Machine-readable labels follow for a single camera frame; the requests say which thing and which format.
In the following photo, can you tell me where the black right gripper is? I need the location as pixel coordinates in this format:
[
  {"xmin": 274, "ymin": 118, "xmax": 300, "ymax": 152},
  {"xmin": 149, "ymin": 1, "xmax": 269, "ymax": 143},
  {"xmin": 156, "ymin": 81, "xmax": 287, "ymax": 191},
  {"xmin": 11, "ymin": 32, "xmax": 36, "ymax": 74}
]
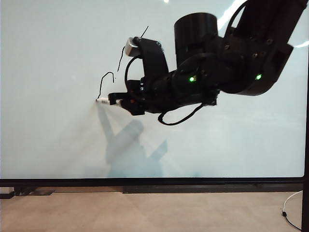
[{"xmin": 108, "ymin": 77, "xmax": 158, "ymax": 116}]

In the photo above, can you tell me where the white marker pen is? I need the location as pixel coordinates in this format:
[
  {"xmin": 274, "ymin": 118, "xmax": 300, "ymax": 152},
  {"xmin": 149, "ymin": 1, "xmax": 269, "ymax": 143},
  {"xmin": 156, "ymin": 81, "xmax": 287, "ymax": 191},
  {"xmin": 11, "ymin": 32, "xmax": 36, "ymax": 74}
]
[{"xmin": 95, "ymin": 97, "xmax": 122, "ymax": 106}]

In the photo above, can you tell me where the black stand foot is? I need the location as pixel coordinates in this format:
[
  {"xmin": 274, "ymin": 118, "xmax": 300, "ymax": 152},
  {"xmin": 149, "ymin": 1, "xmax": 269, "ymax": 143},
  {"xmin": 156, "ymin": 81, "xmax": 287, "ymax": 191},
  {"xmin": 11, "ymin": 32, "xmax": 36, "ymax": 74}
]
[{"xmin": 0, "ymin": 186, "xmax": 56, "ymax": 200}]

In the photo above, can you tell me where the black camera cable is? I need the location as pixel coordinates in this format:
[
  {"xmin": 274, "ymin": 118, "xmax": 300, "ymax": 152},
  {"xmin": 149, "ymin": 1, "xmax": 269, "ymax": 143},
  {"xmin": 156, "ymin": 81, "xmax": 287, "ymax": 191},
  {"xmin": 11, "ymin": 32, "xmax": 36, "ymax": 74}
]
[{"xmin": 124, "ymin": 56, "xmax": 143, "ymax": 90}]

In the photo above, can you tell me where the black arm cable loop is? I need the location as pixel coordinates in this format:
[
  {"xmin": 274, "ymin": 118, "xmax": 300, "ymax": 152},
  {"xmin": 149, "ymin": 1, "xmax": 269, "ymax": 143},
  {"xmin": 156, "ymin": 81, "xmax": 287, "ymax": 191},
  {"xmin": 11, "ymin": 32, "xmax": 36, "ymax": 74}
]
[{"xmin": 157, "ymin": 101, "xmax": 218, "ymax": 126}]

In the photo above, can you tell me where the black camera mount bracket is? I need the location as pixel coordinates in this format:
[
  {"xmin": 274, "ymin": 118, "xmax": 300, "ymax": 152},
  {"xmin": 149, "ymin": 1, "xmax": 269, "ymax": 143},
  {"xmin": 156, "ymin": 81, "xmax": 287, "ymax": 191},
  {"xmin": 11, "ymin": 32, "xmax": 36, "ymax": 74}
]
[{"xmin": 138, "ymin": 38, "xmax": 170, "ymax": 82}]

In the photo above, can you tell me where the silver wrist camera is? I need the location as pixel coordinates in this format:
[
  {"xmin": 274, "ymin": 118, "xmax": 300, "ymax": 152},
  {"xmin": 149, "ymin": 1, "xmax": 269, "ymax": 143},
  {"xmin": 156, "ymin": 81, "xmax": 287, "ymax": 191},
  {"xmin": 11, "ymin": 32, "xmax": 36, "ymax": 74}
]
[{"xmin": 124, "ymin": 36, "xmax": 142, "ymax": 57}]

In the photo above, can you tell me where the white glass whiteboard black frame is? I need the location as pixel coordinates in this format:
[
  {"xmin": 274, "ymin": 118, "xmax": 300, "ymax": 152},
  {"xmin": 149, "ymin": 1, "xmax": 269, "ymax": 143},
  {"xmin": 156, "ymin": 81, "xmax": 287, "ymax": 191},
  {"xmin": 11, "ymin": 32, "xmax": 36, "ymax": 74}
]
[{"xmin": 0, "ymin": 0, "xmax": 309, "ymax": 187}]

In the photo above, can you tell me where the white cable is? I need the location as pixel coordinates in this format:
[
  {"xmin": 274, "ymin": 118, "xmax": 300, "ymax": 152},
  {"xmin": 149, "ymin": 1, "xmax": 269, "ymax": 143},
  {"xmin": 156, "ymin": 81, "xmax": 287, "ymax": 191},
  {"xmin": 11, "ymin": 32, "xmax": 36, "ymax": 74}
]
[{"xmin": 281, "ymin": 190, "xmax": 304, "ymax": 213}]

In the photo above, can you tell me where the black cable with plug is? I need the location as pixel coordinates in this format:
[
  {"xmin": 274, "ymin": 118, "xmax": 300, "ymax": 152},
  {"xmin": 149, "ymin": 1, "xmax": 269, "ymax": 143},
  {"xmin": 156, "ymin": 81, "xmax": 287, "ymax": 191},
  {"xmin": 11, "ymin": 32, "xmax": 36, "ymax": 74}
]
[{"xmin": 281, "ymin": 210, "xmax": 302, "ymax": 230}]

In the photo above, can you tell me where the black stand post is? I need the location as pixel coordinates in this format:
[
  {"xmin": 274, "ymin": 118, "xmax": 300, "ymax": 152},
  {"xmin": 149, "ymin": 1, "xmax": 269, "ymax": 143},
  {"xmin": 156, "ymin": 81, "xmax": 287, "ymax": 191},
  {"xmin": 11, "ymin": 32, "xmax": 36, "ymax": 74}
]
[{"xmin": 300, "ymin": 177, "xmax": 309, "ymax": 232}]

